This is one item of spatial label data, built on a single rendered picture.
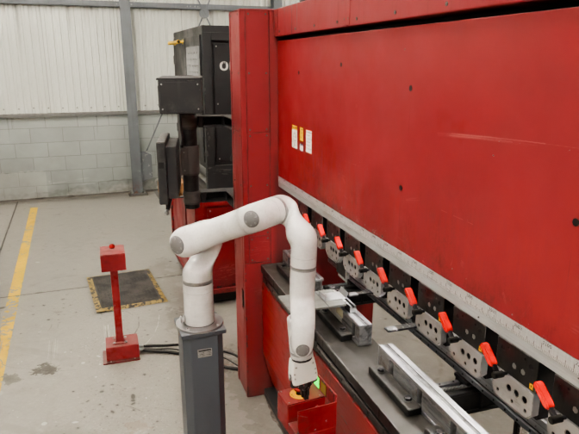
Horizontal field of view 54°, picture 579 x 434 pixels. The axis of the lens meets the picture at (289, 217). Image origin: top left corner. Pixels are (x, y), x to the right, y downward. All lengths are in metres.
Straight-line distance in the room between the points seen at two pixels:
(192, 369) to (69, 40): 7.39
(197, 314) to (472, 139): 1.26
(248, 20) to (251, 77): 0.29
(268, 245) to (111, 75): 6.30
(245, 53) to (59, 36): 6.30
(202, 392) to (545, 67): 1.75
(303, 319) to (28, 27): 7.82
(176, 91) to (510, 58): 2.13
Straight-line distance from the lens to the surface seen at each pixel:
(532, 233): 1.46
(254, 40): 3.18
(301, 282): 1.95
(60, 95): 9.29
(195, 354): 2.36
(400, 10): 1.95
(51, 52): 9.27
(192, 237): 2.15
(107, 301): 5.27
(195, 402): 2.47
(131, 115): 9.13
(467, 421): 1.93
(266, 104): 3.21
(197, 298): 2.29
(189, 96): 3.27
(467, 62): 1.65
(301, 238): 1.90
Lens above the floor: 2.03
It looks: 15 degrees down
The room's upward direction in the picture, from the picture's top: straight up
